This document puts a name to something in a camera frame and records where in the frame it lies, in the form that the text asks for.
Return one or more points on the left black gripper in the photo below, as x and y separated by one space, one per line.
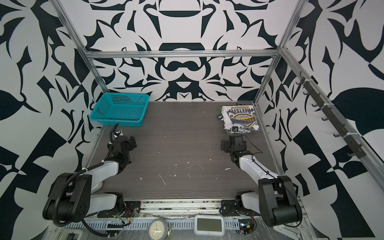
132 143

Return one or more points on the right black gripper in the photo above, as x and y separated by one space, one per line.
226 143

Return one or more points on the white grey tank top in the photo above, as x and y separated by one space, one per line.
242 116

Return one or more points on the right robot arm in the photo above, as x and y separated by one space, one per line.
276 200

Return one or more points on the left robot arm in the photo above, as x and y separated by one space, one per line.
73 197

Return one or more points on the teal plastic basket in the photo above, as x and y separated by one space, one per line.
126 109

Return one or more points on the white round plastic object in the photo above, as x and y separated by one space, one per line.
96 187

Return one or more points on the white digital timer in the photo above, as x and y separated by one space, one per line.
209 225

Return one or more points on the round analog clock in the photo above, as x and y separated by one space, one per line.
158 229

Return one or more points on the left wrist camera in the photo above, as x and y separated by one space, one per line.
117 132

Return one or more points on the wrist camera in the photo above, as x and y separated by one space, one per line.
117 132
235 130

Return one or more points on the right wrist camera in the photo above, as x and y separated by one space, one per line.
235 130

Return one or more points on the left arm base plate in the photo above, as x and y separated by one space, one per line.
126 210

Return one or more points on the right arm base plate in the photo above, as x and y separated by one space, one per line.
232 208

